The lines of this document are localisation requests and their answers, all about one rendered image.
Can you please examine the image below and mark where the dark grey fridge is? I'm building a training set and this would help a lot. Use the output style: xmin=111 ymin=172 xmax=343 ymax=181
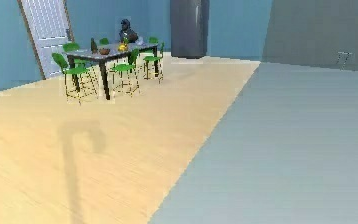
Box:
xmin=169 ymin=0 xmax=211 ymax=60

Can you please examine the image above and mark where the grey table with black legs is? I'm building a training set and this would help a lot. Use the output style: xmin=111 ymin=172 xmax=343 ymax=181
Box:
xmin=64 ymin=41 xmax=160 ymax=101

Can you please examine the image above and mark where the white panelled room door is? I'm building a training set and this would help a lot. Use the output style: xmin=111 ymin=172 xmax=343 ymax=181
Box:
xmin=17 ymin=0 xmax=75 ymax=80

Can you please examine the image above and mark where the dark bust statue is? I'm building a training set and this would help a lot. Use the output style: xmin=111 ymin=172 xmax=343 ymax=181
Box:
xmin=118 ymin=18 xmax=139 ymax=44

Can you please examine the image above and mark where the dark bottle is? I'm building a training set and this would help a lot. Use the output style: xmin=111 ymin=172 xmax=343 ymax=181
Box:
xmin=90 ymin=37 xmax=99 ymax=55

